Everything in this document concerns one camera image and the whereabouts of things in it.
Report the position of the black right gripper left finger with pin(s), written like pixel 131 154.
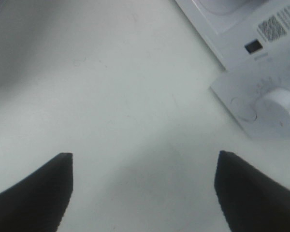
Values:
pixel 38 202

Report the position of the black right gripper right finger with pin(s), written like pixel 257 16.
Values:
pixel 249 199

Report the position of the white round door button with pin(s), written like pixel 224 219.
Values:
pixel 242 110

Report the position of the white lower dial knob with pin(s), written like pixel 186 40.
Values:
pixel 273 108

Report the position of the white microwave oven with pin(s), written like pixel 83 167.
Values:
pixel 251 39

